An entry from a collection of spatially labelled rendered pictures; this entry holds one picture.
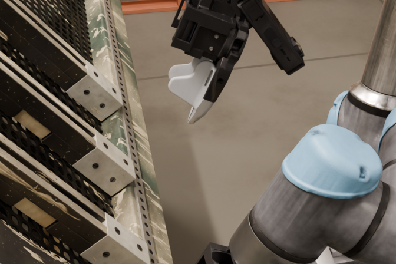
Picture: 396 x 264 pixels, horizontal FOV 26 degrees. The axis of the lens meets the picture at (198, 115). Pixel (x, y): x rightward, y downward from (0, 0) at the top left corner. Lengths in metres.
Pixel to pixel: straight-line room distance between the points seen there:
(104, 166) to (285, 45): 0.85
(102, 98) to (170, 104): 1.58
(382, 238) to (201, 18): 0.36
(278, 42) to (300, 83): 2.71
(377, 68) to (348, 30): 2.67
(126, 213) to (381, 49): 0.66
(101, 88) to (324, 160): 1.32
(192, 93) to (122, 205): 0.81
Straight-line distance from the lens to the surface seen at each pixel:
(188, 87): 1.04
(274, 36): 1.01
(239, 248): 0.79
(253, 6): 1.00
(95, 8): 2.48
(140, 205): 1.82
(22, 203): 1.52
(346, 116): 1.50
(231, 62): 1.00
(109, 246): 1.60
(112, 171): 1.81
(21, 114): 1.71
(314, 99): 3.65
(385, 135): 0.89
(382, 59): 1.45
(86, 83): 2.00
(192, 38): 1.00
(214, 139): 3.40
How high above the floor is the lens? 2.15
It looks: 38 degrees down
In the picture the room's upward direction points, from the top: straight up
